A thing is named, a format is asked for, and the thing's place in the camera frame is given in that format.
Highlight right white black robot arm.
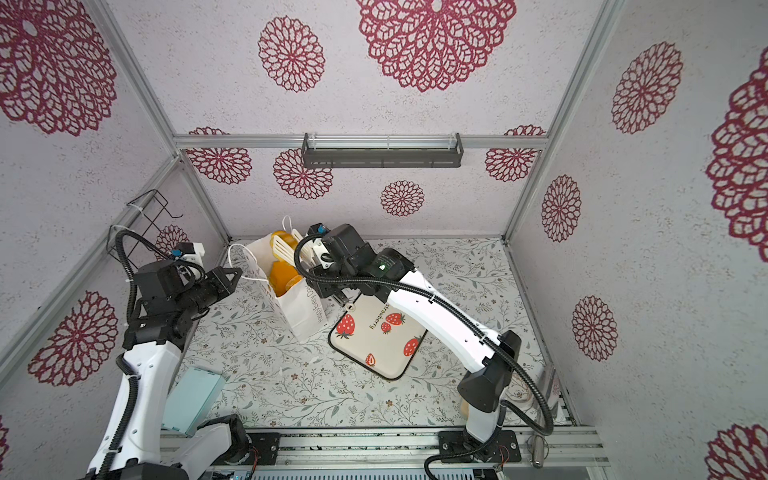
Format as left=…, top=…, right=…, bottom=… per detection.
left=294, top=224, right=554, bottom=466

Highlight white paper bag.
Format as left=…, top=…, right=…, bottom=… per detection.
left=227, top=216, right=327, bottom=342

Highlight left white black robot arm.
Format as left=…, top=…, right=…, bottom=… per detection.
left=85, top=229, right=252, bottom=479

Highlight light green box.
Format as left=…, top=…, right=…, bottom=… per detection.
left=162, top=367, right=226, bottom=437

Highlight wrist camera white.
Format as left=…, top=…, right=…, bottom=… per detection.
left=307, top=223, right=334, bottom=269
left=171, top=242, right=205, bottom=267

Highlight long braided orange bread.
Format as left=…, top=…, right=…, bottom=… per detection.
left=268, top=260, right=303, bottom=297

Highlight metal tongs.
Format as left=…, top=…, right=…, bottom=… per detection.
left=270, top=229, right=313, bottom=266

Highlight yellow bun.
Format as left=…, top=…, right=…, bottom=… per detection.
left=270, top=230, right=298, bottom=249

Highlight metal handled tool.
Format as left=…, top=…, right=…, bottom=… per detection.
left=527, top=368, right=556, bottom=470

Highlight small round patterned dish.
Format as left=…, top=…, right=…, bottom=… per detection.
left=505, top=384, right=534, bottom=411

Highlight black wire wall rack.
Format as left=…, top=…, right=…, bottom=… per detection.
left=104, top=189, right=189, bottom=268

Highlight black wall shelf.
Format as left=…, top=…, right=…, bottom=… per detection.
left=300, top=134, right=465, bottom=169

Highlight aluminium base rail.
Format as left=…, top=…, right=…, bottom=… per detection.
left=158, top=425, right=611, bottom=470

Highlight white tray black rim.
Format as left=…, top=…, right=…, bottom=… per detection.
left=328, top=295, right=427, bottom=381

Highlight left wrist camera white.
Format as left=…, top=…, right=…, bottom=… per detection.
left=171, top=242, right=205, bottom=267

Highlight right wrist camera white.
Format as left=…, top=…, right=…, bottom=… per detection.
left=307, top=223, right=334, bottom=269

